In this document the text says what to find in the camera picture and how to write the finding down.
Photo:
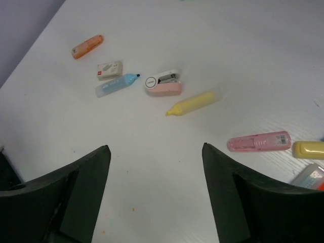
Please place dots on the clear capped highlighter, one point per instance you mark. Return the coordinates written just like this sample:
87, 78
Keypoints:
311, 178

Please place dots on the pink correction tape dispenser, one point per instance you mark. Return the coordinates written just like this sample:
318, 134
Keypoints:
274, 141

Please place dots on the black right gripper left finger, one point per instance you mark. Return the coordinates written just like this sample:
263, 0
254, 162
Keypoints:
61, 206

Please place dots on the yellow highlighter pen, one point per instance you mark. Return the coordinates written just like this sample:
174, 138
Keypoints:
197, 102

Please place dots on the blue highlighter pen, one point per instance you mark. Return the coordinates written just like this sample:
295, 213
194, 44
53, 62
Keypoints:
115, 84

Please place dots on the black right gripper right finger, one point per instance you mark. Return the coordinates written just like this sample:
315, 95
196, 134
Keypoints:
251, 207

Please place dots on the yellow highlighter cap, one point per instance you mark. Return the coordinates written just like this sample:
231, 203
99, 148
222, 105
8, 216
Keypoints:
308, 150

